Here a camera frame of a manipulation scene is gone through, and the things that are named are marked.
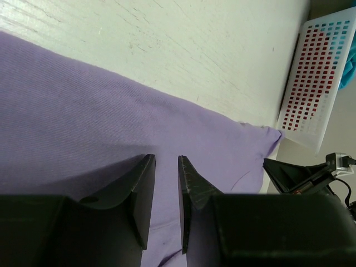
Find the white plastic basket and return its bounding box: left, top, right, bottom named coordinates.
left=277, top=7, right=355, bottom=153

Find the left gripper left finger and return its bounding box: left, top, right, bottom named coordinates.
left=1, top=155, right=156, bottom=266

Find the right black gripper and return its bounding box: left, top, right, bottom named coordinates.
left=263, top=159, right=355, bottom=222

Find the teal t shirt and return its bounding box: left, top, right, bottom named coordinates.
left=314, top=19, right=355, bottom=91

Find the red t shirt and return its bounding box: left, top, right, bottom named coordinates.
left=281, top=25, right=331, bottom=135

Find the purple t shirt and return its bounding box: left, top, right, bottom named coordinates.
left=1, top=33, right=283, bottom=266

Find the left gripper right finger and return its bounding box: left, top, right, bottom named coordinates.
left=178, top=156, right=355, bottom=266

